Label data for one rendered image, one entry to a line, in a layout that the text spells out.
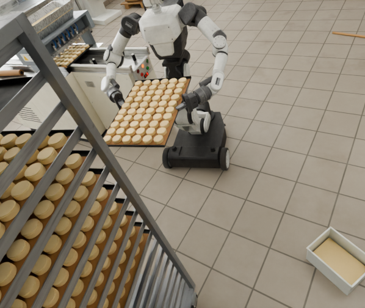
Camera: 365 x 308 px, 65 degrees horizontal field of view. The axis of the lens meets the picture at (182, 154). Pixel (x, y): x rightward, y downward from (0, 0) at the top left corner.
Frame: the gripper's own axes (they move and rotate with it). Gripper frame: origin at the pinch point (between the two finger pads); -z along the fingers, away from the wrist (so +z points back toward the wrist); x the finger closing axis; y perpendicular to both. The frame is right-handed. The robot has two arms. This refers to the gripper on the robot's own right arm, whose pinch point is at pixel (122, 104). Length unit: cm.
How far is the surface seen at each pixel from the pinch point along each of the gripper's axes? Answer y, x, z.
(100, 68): 8, -12, 89
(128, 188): -22, 21, -86
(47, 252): -49, 32, -102
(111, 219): -33, 14, -88
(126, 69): 23, -13, 65
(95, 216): -36, 22, -90
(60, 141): -31, 50, -86
